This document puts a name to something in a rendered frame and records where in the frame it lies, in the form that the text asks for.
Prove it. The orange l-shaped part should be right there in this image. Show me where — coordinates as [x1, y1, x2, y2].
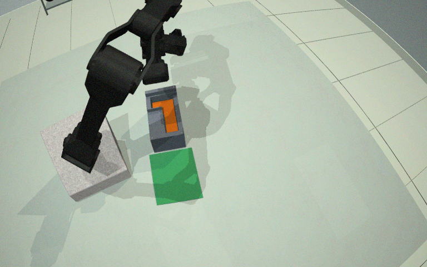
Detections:
[152, 99, 178, 133]

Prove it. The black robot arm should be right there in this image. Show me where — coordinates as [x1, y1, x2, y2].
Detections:
[61, 0, 187, 174]

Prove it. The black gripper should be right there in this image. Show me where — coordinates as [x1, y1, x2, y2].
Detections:
[140, 33, 169, 85]

